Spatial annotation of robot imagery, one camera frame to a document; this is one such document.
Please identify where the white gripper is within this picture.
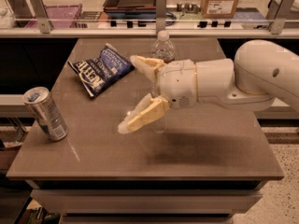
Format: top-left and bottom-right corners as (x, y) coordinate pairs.
(118, 55), (197, 134)

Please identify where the silver redbull can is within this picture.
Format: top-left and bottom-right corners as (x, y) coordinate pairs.
(22, 87), (67, 141)

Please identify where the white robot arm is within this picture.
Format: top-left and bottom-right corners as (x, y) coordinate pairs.
(118, 40), (299, 134)

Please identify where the clear plastic water bottle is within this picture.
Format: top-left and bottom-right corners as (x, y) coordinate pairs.
(151, 30), (175, 133)

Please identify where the blue kettle chips bag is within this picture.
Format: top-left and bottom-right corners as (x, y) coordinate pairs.
(68, 43), (135, 98)

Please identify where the cardboard box with label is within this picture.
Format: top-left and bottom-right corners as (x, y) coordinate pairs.
(200, 0), (239, 19)

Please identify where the purple plastic crate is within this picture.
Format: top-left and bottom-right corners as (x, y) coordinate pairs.
(25, 3), (84, 29)

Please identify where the grey table drawer base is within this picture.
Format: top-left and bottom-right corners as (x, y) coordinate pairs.
(31, 189), (262, 224)

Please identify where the centre metal railing bracket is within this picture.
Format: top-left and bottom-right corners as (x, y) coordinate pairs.
(156, 0), (166, 33)

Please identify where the metal railing bracket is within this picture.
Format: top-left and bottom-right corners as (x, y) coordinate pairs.
(156, 0), (166, 33)
(30, 0), (52, 34)
(268, 0), (294, 35)

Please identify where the left metal railing bracket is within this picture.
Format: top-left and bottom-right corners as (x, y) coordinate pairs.
(30, 0), (52, 34)

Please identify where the right metal railing bracket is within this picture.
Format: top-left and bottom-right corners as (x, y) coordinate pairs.
(268, 0), (294, 35)

